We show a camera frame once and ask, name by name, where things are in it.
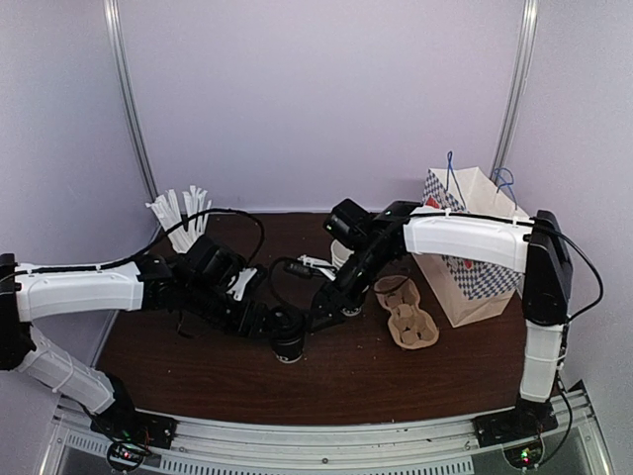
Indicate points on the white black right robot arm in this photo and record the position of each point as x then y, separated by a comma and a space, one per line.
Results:
534, 248

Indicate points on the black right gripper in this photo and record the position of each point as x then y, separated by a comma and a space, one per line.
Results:
347, 301

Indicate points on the black plastic cup lid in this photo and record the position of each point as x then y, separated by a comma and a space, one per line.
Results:
284, 324

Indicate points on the cardboard cup carrier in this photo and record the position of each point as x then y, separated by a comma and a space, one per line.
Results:
410, 326

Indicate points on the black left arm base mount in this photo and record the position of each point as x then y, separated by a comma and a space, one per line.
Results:
125, 423

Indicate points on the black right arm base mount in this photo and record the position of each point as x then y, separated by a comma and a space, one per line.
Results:
512, 428

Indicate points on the black white paper cup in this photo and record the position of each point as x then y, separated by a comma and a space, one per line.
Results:
288, 350

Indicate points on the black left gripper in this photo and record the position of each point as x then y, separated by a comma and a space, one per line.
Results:
253, 320

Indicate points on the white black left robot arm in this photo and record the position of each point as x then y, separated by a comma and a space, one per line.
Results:
209, 281

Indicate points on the aluminium table front rail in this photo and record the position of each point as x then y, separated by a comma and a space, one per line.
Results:
443, 446

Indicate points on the blue checkered paper bag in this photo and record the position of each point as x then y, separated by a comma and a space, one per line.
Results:
469, 291

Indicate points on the paper cups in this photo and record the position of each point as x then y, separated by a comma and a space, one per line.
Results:
339, 255

